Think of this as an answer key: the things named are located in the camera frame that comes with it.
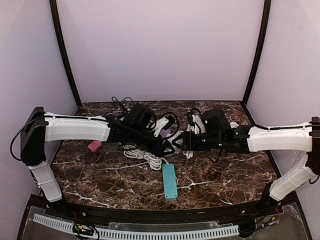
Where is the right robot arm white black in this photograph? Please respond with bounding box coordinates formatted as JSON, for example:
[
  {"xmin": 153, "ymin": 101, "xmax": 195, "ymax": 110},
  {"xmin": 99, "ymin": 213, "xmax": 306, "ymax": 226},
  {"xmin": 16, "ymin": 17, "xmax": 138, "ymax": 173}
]
[{"xmin": 172, "ymin": 116, "xmax": 320, "ymax": 202}]

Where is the right black frame post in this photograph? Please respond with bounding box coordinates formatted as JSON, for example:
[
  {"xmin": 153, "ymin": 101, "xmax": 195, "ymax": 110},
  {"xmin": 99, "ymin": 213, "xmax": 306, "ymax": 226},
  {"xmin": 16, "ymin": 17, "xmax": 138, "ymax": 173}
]
[{"xmin": 241, "ymin": 0, "xmax": 272, "ymax": 107}]

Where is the black cable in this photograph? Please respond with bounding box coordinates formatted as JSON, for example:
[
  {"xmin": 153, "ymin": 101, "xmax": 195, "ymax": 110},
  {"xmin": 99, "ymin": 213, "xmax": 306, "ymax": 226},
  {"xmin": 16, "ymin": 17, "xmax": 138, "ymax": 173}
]
[{"xmin": 111, "ymin": 96, "xmax": 136, "ymax": 113}]

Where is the pink plug adapter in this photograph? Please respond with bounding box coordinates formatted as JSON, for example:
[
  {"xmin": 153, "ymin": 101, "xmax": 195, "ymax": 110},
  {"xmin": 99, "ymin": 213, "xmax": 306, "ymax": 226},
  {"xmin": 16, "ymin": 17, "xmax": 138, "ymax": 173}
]
[{"xmin": 87, "ymin": 140, "xmax": 102, "ymax": 153}]

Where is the left black frame post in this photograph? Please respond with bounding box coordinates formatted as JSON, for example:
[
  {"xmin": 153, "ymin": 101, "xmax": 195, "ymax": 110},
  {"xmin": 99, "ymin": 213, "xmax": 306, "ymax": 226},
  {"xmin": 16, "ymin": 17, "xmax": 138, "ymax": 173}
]
[{"xmin": 49, "ymin": 0, "xmax": 82, "ymax": 108}]

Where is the teal power strip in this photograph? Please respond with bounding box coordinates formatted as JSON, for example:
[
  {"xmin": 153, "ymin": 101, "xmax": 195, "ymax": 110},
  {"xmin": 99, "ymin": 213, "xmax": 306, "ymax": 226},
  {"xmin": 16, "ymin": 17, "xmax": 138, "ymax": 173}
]
[{"xmin": 162, "ymin": 164, "xmax": 178, "ymax": 202}]

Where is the small circuit board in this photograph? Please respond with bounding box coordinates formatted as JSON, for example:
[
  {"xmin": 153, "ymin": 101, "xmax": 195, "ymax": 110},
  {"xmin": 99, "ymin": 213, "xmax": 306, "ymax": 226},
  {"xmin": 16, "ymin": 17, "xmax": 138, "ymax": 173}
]
[{"xmin": 72, "ymin": 224, "xmax": 95, "ymax": 236}]

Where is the purple power strip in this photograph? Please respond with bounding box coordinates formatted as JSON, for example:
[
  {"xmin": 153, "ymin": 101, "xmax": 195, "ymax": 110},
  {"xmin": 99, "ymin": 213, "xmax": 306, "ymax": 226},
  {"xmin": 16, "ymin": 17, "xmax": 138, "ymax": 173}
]
[{"xmin": 159, "ymin": 129, "xmax": 176, "ymax": 139}]

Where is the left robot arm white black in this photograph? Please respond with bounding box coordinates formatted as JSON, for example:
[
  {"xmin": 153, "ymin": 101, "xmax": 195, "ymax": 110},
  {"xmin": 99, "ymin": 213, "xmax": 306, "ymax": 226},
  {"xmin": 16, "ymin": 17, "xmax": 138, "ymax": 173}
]
[{"xmin": 9, "ymin": 105, "xmax": 179, "ymax": 203}]

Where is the white power strip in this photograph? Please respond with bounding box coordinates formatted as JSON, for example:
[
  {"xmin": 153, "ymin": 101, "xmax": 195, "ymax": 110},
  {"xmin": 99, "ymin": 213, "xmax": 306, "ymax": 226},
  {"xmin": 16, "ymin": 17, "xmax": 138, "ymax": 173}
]
[{"xmin": 229, "ymin": 121, "xmax": 240, "ymax": 129}]

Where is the white cube socket adapter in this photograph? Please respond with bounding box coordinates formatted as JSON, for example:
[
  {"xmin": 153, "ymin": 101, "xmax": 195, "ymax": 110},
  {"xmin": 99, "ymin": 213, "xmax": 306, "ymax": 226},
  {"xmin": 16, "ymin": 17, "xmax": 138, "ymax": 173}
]
[{"xmin": 164, "ymin": 140, "xmax": 181, "ymax": 157}]

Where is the white coiled cable bundle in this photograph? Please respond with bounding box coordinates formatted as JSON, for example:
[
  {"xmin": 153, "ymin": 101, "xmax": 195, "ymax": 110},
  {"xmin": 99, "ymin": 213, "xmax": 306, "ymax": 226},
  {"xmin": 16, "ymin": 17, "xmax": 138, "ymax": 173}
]
[{"xmin": 123, "ymin": 144, "xmax": 170, "ymax": 172}]

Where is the white slotted cable duct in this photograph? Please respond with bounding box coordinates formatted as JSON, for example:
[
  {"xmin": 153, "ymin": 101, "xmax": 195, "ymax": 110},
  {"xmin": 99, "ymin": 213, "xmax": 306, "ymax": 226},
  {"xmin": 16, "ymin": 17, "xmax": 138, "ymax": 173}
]
[{"xmin": 32, "ymin": 213, "xmax": 240, "ymax": 240}]

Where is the black frame post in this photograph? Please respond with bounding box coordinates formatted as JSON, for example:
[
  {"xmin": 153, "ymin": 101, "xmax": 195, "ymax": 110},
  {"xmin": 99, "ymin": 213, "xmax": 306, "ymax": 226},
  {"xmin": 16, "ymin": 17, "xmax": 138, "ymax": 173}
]
[
  {"xmin": 241, "ymin": 0, "xmax": 272, "ymax": 107},
  {"xmin": 49, "ymin": 0, "xmax": 82, "ymax": 108}
]

